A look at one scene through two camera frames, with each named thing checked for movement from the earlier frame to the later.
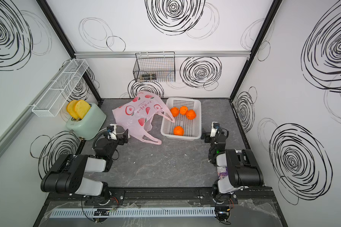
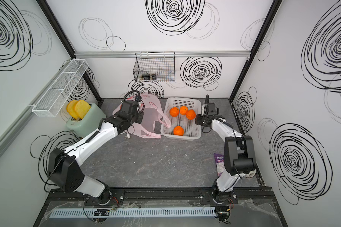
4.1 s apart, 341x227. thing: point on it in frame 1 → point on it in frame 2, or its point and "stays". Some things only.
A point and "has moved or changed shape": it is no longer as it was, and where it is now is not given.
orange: (183, 109) stays
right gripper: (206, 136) → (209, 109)
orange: (178, 130) stays
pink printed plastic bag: (138, 113) has moved or changed shape
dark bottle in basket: (147, 76) stays
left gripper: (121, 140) → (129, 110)
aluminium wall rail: (157, 54) stays
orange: (174, 111) stays
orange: (191, 114) stays
